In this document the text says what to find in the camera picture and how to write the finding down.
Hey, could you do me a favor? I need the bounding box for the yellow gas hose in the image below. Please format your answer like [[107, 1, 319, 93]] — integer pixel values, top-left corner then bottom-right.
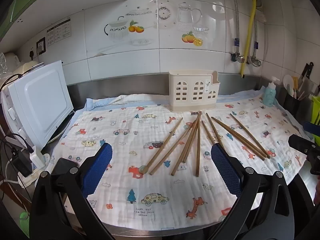
[[239, 0, 258, 78]]

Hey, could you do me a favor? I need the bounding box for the bunch of wooden chopsticks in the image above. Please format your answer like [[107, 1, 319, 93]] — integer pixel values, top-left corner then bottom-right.
[[142, 111, 272, 178]]

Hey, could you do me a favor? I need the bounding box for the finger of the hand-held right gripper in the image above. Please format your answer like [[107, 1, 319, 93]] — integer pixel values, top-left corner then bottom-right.
[[303, 121, 320, 137], [288, 134, 317, 155]]

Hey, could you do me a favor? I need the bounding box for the white cartoon printed cloth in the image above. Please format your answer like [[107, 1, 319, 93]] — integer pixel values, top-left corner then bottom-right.
[[49, 94, 313, 230]]

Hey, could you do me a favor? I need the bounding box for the white power strip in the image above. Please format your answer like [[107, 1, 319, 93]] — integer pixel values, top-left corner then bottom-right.
[[16, 154, 52, 189]]

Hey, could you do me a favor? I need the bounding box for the green wall cabinet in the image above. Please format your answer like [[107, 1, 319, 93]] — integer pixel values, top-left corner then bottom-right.
[[0, 0, 129, 44]]

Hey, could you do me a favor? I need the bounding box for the teal soap pump bottle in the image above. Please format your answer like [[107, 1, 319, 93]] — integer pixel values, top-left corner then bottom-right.
[[262, 76, 281, 107]]

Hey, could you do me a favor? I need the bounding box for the black smartphone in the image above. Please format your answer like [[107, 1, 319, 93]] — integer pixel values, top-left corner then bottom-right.
[[51, 158, 79, 176]]

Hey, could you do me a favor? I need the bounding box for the black wall socket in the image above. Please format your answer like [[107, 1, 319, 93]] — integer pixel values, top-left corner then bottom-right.
[[36, 37, 47, 55]]

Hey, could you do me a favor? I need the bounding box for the black utensil container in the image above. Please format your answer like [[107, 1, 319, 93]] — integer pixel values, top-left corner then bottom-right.
[[278, 86, 313, 121]]

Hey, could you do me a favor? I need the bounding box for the white charger plug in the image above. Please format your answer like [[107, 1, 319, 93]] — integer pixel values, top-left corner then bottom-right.
[[29, 147, 45, 169]]

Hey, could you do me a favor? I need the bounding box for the cream plastic utensil holder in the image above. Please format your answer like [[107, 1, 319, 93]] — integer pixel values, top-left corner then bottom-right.
[[168, 69, 220, 112]]

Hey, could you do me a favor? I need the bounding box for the white spatula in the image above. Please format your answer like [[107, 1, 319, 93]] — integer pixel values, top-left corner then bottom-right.
[[283, 74, 296, 97]]

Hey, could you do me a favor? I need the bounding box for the yellow-green plastic container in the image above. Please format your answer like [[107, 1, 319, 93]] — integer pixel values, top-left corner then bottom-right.
[[311, 95, 320, 136]]

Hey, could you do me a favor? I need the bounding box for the black power adapter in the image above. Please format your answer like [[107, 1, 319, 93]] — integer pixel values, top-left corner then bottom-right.
[[12, 152, 33, 177]]

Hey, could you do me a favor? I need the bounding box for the clear plastic bag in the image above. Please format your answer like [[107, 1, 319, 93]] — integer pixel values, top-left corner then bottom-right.
[[0, 52, 21, 77]]

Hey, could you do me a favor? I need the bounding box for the braided metal hose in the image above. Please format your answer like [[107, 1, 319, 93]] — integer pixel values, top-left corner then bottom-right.
[[226, 0, 242, 55], [252, 12, 260, 60]]

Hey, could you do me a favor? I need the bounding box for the white instruction sticker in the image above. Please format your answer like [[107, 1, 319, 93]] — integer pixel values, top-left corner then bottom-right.
[[46, 17, 72, 47]]

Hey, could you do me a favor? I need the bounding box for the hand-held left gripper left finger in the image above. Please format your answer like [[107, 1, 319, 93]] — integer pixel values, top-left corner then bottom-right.
[[29, 142, 113, 240]]

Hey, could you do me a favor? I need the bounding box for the green mesh object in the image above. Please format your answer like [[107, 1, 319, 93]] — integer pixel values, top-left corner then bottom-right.
[[19, 211, 31, 233]]

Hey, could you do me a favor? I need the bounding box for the white microwave oven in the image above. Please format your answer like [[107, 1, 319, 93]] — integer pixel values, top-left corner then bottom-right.
[[0, 60, 75, 153]]

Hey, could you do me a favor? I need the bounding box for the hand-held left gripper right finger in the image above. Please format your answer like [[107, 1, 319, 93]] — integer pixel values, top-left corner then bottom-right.
[[207, 142, 295, 240]]

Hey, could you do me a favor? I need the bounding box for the black handled cleaver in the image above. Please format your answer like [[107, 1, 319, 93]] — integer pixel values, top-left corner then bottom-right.
[[298, 62, 314, 93]]

